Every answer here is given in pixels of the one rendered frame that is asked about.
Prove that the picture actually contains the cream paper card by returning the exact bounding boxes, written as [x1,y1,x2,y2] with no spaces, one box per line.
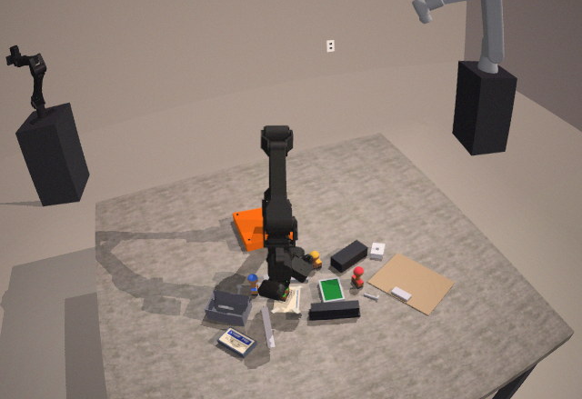
[271,285,301,313]

